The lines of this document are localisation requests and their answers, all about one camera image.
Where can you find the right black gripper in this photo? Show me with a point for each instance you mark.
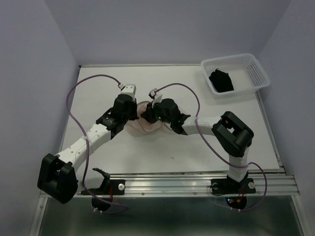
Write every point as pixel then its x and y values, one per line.
pixel 148 114

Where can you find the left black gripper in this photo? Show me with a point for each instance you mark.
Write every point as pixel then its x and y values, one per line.
pixel 134 106

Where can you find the black bra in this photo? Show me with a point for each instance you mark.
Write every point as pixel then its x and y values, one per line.
pixel 221 81

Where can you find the pink bra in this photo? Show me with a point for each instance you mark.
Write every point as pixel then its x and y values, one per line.
pixel 146 126

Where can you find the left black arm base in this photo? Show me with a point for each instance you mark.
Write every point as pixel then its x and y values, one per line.
pixel 99 182

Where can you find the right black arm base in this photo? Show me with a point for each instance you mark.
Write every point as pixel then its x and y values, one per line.
pixel 228 186

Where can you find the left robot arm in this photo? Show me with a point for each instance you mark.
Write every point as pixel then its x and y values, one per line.
pixel 57 176

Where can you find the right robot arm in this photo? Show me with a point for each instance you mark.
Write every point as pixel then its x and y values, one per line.
pixel 233 135

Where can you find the white plastic basket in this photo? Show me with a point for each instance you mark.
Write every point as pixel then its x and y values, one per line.
pixel 245 71

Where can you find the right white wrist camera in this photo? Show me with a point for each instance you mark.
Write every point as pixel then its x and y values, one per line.
pixel 156 96

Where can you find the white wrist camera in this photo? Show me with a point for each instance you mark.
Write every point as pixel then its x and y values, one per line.
pixel 156 96
pixel 128 89

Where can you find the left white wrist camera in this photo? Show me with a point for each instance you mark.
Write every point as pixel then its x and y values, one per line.
pixel 128 89

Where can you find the aluminium mounting rail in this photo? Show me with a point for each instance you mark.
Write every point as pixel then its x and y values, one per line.
pixel 194 185

